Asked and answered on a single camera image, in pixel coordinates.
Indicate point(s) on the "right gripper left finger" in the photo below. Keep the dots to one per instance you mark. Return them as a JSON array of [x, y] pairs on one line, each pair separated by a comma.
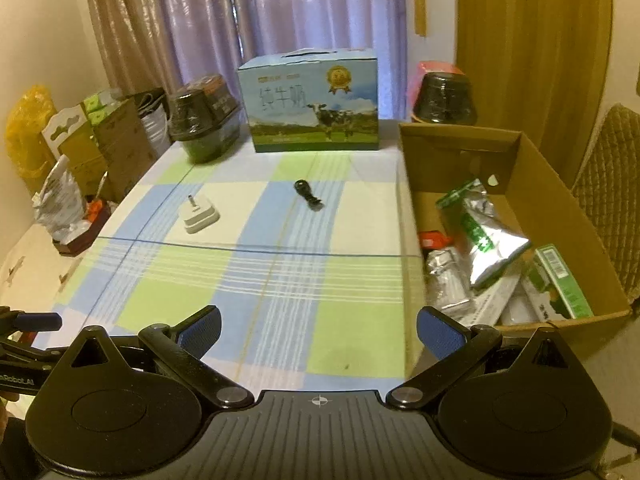
[[178, 352]]

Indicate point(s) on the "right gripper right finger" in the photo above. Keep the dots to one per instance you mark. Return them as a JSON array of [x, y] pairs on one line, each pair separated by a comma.
[[459, 352]]

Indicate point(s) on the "long white ointment box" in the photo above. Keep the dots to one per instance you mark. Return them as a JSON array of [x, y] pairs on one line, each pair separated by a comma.
[[489, 305]]

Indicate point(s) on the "clear plastic bag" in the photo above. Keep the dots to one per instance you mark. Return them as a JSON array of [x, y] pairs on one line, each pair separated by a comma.
[[447, 286]]

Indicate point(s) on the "silver foil pouch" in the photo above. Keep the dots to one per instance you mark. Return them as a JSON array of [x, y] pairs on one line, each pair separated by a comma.
[[484, 242]]

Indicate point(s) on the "red sachet packet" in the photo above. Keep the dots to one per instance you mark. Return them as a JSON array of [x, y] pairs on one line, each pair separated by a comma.
[[434, 240]]

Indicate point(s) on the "green white small box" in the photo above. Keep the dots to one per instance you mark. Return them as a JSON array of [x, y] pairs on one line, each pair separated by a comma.
[[548, 266]]

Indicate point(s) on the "small black clip object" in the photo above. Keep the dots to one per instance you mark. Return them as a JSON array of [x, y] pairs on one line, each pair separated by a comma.
[[303, 189]]

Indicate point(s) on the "white power adapter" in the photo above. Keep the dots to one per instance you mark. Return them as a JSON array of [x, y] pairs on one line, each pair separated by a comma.
[[198, 213]]

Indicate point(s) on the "brown tray with items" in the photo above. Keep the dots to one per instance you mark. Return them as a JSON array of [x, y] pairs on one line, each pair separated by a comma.
[[99, 211]]

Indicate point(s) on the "checkered tablecloth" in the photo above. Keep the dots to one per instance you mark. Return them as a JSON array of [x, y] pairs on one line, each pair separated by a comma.
[[309, 300]]

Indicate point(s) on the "white plastic bag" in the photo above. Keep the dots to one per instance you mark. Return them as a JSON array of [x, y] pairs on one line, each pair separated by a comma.
[[59, 206]]

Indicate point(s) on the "stacked cardboard boxes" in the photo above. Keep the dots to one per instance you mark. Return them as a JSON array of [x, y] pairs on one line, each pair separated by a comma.
[[110, 157]]

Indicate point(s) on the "quilted brown chair cushion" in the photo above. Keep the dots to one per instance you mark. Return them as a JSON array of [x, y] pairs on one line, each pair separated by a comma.
[[608, 192]]

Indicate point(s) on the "dark bowl package left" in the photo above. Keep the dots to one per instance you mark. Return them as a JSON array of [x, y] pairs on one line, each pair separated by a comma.
[[204, 118]]

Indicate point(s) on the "dark bowl package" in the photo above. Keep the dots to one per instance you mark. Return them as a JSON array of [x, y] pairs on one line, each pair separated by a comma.
[[440, 93], [204, 118]]

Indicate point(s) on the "dark bowl package right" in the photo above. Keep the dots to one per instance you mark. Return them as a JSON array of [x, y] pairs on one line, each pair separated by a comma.
[[440, 93]]

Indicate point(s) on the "yellow plastic bag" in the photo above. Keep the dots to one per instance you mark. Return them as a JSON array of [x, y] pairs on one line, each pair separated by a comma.
[[26, 147]]

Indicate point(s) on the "blue milk carton box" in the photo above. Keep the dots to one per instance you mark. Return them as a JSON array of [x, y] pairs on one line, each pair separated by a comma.
[[312, 100]]

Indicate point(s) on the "wooden door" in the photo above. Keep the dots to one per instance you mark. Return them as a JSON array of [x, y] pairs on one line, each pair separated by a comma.
[[538, 66]]

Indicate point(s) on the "purple curtain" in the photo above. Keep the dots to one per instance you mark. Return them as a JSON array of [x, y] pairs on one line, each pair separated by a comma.
[[145, 44]]

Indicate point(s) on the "wooden wall hook strip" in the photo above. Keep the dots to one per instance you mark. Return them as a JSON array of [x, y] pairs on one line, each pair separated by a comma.
[[420, 18]]

